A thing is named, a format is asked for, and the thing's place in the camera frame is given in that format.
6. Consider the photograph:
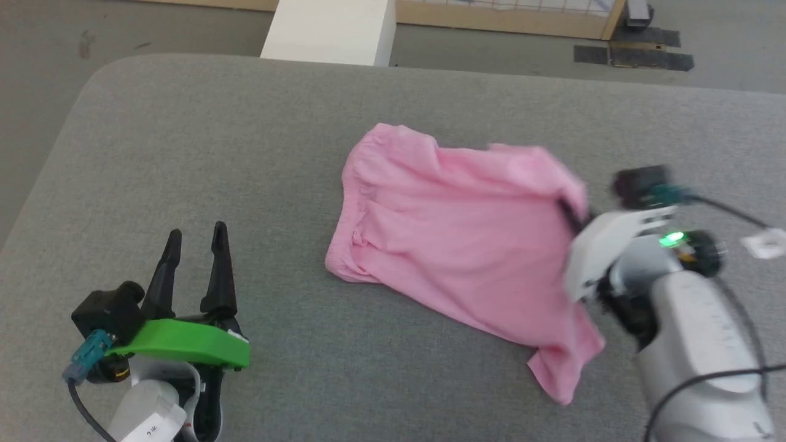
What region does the grey fabric sofa cushion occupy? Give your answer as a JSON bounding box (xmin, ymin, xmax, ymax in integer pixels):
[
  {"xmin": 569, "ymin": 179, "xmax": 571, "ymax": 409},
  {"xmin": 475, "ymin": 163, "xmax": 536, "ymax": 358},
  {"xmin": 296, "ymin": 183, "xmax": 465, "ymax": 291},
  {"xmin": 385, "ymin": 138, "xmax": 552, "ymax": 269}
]
[{"xmin": 0, "ymin": 53, "xmax": 786, "ymax": 442}]

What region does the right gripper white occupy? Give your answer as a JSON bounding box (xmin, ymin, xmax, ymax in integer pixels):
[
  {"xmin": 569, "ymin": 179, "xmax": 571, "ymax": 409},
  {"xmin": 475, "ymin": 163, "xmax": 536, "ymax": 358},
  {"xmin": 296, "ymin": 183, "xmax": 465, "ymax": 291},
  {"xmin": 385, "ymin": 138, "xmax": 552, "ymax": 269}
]
[{"xmin": 559, "ymin": 198, "xmax": 679, "ymax": 304}]

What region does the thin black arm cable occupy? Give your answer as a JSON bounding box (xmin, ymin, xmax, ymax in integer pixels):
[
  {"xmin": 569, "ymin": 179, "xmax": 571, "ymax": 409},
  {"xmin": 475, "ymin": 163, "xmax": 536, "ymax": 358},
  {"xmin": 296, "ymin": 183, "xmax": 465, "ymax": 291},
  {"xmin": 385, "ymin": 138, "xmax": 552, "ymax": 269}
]
[{"xmin": 641, "ymin": 363, "xmax": 786, "ymax": 442}]

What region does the black cable teal plug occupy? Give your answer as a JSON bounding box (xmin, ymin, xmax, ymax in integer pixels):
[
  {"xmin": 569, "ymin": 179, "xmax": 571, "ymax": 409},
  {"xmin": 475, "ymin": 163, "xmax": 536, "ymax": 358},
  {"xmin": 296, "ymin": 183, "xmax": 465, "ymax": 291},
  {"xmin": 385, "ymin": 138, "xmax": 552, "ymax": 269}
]
[
  {"xmin": 650, "ymin": 183, "xmax": 776, "ymax": 233},
  {"xmin": 62, "ymin": 329, "xmax": 119, "ymax": 442}
]

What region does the white cable label tag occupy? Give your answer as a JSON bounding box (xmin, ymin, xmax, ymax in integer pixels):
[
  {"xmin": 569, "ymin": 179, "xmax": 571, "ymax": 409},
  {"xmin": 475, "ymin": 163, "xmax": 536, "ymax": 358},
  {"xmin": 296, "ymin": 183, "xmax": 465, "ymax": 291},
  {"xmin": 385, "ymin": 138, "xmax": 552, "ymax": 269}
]
[{"xmin": 739, "ymin": 228, "xmax": 786, "ymax": 260}]

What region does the left black cable teal plug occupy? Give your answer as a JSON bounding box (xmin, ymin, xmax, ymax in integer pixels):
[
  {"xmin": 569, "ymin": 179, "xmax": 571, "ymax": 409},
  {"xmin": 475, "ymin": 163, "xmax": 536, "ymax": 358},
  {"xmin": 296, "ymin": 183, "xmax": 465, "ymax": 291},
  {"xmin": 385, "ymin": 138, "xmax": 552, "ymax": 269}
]
[{"xmin": 62, "ymin": 329, "xmax": 119, "ymax": 442}]

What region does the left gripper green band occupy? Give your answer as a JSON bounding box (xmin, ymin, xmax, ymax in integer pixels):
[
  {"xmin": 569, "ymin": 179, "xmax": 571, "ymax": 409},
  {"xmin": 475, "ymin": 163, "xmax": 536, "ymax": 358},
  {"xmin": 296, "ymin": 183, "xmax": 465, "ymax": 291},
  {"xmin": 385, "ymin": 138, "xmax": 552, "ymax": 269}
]
[{"xmin": 101, "ymin": 222, "xmax": 251, "ymax": 442}]

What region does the right black cable teal plug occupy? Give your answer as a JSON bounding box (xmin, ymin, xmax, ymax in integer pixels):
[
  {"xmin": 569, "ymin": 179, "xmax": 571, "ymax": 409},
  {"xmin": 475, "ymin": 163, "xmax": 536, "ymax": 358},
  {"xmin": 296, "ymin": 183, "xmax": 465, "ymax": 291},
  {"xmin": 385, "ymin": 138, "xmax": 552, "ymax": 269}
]
[{"xmin": 650, "ymin": 183, "xmax": 776, "ymax": 233}]

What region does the wooden frame fence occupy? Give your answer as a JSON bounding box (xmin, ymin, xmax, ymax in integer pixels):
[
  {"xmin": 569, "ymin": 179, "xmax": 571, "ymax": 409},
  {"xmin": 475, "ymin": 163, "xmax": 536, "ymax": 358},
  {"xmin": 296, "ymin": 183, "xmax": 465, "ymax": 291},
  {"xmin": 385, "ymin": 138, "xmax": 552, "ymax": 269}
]
[{"xmin": 140, "ymin": 0, "xmax": 628, "ymax": 41}]

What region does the pink garment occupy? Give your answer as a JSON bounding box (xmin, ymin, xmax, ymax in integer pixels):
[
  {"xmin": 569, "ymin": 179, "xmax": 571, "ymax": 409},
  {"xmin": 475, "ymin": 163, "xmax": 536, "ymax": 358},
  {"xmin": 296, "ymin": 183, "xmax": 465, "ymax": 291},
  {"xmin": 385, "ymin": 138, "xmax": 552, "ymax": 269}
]
[{"xmin": 324, "ymin": 123, "xmax": 607, "ymax": 406}]

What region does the white rectangular box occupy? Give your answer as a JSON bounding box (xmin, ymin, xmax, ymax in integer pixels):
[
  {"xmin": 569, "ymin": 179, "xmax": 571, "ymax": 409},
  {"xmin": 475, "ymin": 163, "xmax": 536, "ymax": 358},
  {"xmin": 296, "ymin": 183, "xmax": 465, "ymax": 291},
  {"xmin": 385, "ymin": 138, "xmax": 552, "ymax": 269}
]
[{"xmin": 260, "ymin": 0, "xmax": 397, "ymax": 68}]

